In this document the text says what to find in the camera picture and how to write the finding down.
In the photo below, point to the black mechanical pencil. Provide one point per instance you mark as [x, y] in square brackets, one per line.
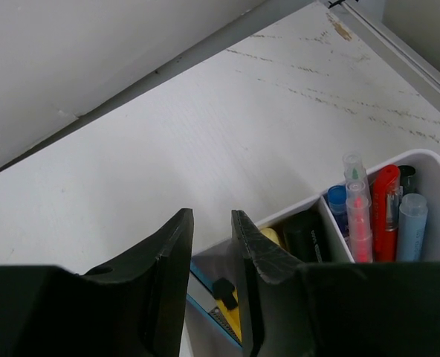
[407, 180]

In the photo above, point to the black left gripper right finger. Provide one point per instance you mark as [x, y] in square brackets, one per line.
[291, 308]

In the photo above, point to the black marker yellow cap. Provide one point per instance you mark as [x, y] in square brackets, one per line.
[305, 237]

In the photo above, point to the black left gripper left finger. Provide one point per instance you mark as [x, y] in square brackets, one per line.
[131, 305]

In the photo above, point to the pink refill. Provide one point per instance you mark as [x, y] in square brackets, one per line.
[360, 233]

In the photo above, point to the yellow highlighter clear cap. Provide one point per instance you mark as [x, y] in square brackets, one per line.
[272, 235]

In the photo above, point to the red gel pen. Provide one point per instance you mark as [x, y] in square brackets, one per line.
[385, 202]

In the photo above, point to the blue gel pen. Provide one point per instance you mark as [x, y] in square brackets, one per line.
[336, 198]

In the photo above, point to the green refill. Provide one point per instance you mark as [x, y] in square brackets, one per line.
[357, 183]

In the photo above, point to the blue clear pen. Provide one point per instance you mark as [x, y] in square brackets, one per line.
[412, 222]

